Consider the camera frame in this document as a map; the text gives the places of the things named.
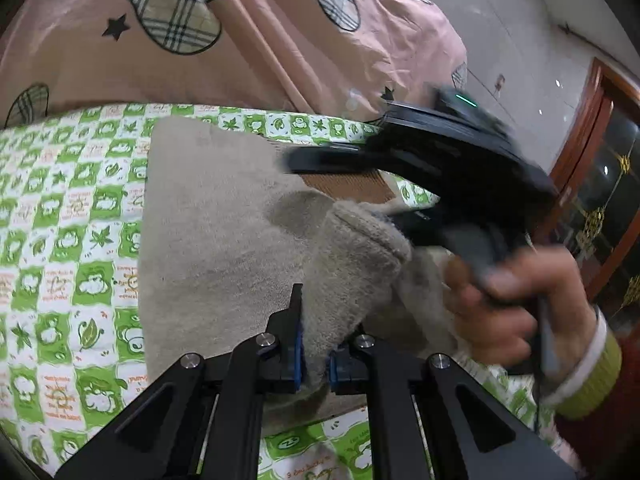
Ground pink heart-patterned quilt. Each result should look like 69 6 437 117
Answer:
1 0 468 126

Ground person's right hand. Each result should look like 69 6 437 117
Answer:
444 246 597 382

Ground wooden glass door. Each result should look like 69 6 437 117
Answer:
539 58 639 338

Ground beige fleece garment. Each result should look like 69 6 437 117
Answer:
138 118 461 436

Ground right forearm with sleeve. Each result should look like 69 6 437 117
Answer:
544 313 639 479

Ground green checkered bed sheet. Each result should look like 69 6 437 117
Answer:
0 102 566 480

